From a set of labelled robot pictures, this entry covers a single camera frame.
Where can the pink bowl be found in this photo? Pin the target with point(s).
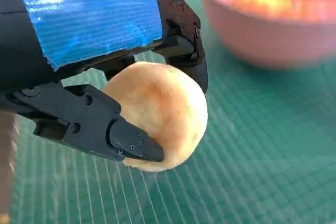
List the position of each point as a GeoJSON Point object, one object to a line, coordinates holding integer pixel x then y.
{"type": "Point", "coordinates": [262, 40]}

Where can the green cutting mat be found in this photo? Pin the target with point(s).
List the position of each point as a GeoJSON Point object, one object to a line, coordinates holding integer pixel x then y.
{"type": "Point", "coordinates": [262, 142]}

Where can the round toy bread bun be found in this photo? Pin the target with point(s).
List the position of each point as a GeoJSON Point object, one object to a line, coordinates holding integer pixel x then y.
{"type": "Point", "coordinates": [162, 103]}

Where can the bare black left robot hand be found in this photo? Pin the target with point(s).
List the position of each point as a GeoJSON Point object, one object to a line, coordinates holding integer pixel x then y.
{"type": "Point", "coordinates": [86, 16]}

